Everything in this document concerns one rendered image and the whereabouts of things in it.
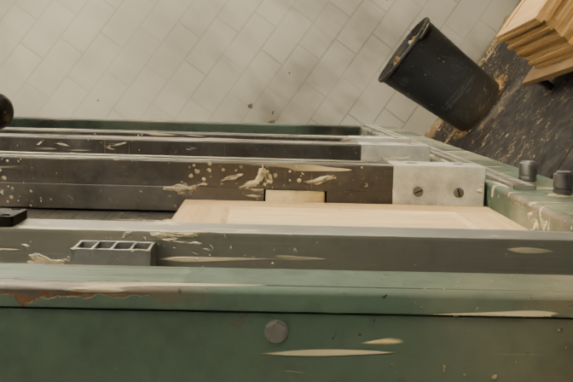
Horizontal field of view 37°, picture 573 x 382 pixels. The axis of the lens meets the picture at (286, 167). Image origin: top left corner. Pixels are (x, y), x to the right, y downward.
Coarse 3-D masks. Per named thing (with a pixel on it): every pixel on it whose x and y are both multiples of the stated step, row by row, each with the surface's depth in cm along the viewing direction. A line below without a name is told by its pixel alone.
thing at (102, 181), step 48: (0, 192) 113; (48, 192) 113; (96, 192) 113; (144, 192) 114; (192, 192) 114; (240, 192) 114; (336, 192) 114; (384, 192) 115; (432, 192) 115; (480, 192) 115
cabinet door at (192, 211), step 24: (192, 216) 100; (216, 216) 100; (240, 216) 102; (264, 216) 103; (288, 216) 103; (312, 216) 104; (336, 216) 105; (360, 216) 105; (384, 216) 106; (408, 216) 106; (432, 216) 107; (456, 216) 106; (480, 216) 106
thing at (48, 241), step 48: (0, 240) 77; (48, 240) 77; (144, 240) 77; (192, 240) 78; (240, 240) 78; (288, 240) 78; (336, 240) 78; (384, 240) 78; (432, 240) 78; (480, 240) 78; (528, 240) 78
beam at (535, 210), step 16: (368, 128) 256; (384, 128) 258; (432, 144) 190; (448, 144) 192; (432, 160) 153; (480, 160) 151; (496, 160) 152; (512, 176) 125; (496, 192) 110; (512, 192) 106; (528, 192) 106; (544, 192) 106; (496, 208) 110; (512, 208) 103; (528, 208) 97; (544, 208) 92; (560, 208) 92; (528, 224) 97; (544, 224) 92; (560, 224) 87
